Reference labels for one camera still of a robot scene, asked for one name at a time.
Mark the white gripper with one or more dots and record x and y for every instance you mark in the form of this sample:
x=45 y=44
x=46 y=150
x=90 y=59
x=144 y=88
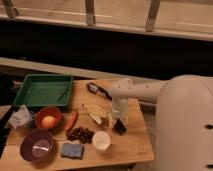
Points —
x=119 y=111

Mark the black eraser block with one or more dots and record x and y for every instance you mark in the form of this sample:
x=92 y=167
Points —
x=119 y=127

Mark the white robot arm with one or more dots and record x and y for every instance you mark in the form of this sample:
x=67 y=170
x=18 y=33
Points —
x=184 y=119

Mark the peeled banana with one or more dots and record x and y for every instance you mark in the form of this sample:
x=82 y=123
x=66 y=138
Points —
x=97 y=113

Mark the white cup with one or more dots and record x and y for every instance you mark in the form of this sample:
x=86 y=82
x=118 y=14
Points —
x=101 y=140

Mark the bunch of dark grapes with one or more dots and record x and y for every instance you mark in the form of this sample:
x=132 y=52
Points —
x=83 y=135

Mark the wooden table board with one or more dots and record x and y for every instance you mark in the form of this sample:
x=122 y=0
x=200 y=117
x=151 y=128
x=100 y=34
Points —
x=132 y=147

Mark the red sausage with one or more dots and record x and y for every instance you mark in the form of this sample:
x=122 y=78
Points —
x=71 y=122

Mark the blue sponge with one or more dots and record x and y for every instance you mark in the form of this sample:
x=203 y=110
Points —
x=74 y=151

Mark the red bowl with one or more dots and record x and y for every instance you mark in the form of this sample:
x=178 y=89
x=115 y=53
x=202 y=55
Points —
x=48 y=111

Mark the yellow apple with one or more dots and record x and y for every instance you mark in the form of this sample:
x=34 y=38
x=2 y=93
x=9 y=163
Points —
x=48 y=122

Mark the green plastic tray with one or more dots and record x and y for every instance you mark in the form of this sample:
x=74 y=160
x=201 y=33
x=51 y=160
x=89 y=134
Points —
x=41 y=90

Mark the purple bowl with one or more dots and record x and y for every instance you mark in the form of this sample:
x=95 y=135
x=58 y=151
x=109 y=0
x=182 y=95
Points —
x=36 y=145

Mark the crumpled grey cloth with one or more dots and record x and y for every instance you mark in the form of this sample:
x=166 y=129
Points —
x=21 y=118

